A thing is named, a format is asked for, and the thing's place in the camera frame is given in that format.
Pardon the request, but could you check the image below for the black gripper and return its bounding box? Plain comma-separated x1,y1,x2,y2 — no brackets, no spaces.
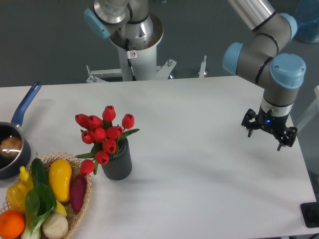
241,107,298,151

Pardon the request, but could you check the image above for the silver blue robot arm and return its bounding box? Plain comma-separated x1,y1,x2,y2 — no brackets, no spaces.
222,0,306,150

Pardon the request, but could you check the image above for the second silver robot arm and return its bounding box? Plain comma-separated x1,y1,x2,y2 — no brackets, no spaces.
84,0,154,39

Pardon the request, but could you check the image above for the dark grey ribbed vase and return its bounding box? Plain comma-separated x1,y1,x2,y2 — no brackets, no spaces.
102,138,132,181

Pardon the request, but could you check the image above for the black device at table edge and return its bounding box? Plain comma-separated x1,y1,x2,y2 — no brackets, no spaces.
300,202,319,228

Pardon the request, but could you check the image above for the blue bin in background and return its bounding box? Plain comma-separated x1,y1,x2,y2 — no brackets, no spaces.
294,0,319,43

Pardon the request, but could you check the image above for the red tulip bouquet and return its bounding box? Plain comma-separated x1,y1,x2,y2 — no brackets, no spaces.
75,106,139,176

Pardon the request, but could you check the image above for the purple sweet potato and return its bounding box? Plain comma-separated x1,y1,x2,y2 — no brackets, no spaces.
70,174,87,213

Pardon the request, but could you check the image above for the yellow squash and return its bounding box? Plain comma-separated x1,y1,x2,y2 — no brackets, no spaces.
48,159,72,203

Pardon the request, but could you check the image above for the green cucumber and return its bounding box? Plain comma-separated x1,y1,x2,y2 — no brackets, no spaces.
31,158,50,186

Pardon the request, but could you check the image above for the beige garlic bulb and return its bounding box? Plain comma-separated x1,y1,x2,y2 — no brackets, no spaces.
42,213,69,239

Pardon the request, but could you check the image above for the green bok choy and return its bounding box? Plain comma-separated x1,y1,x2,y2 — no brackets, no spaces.
20,183,57,239

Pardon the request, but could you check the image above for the small yellow pepper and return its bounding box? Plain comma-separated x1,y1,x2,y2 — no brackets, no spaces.
19,166,33,189

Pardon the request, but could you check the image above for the brown bun in pot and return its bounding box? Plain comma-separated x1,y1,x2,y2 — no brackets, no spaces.
0,136,22,158

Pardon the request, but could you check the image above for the yellow bell pepper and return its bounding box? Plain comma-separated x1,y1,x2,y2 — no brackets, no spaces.
6,183,29,213

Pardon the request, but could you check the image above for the orange fruit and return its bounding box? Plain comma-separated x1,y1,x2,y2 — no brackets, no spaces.
0,210,25,239

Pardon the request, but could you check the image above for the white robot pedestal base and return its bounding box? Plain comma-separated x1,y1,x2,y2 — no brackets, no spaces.
89,13,177,82

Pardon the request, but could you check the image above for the black cable on pedestal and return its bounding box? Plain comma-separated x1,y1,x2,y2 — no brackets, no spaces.
124,38,138,81

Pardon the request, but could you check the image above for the blue handled saucepan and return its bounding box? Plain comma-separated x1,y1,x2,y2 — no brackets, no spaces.
0,82,42,180

